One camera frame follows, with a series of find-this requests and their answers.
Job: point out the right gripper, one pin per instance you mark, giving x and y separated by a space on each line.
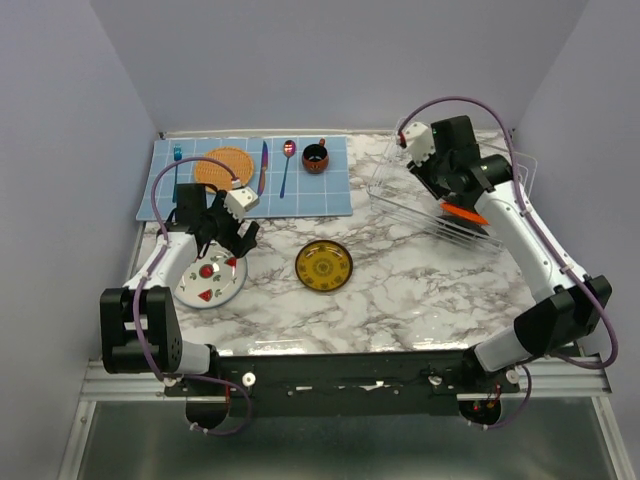
420 172

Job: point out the yellow plate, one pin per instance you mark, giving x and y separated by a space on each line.
324 266

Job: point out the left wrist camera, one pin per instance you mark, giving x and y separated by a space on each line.
240 201

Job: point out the aluminium frame rail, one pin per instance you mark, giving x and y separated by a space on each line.
551 378

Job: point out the orange plate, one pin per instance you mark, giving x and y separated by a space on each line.
464 214

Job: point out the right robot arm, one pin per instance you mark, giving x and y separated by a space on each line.
568 301

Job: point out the iridescent knife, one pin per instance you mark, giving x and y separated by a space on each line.
263 168

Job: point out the blue fork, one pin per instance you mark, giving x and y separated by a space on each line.
177 156

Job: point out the watermelon pattern plate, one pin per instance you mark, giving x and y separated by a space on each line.
213 280

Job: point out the iridescent spoon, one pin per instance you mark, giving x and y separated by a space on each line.
289 151

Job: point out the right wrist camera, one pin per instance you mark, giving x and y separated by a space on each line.
416 139

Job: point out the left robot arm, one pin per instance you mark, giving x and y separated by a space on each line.
138 321

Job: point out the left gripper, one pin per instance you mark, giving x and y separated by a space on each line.
235 243

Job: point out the woven orange trivet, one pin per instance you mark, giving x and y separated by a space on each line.
217 176

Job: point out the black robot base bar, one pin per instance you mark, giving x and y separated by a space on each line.
384 383

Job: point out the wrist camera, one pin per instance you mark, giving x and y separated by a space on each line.
240 201
416 139

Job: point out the white wire dish rack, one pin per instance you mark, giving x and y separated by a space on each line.
395 192

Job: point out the brown ceramic mug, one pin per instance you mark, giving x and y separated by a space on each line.
315 157

